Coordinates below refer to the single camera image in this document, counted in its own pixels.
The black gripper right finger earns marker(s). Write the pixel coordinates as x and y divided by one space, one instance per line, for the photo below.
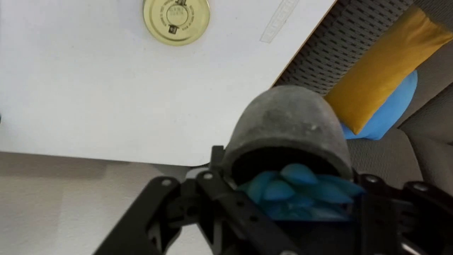
405 221

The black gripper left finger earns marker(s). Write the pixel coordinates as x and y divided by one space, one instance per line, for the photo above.
189 212

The grey dotted sofa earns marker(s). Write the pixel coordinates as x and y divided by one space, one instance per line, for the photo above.
330 47

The yellow cushion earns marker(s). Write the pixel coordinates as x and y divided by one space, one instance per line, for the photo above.
387 65

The blue cushion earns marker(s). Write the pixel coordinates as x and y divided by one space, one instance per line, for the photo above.
391 113

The grey flowerpot with blue succulent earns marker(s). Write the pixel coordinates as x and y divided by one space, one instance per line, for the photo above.
288 127

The gold jar lid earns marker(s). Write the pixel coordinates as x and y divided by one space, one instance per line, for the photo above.
176 18

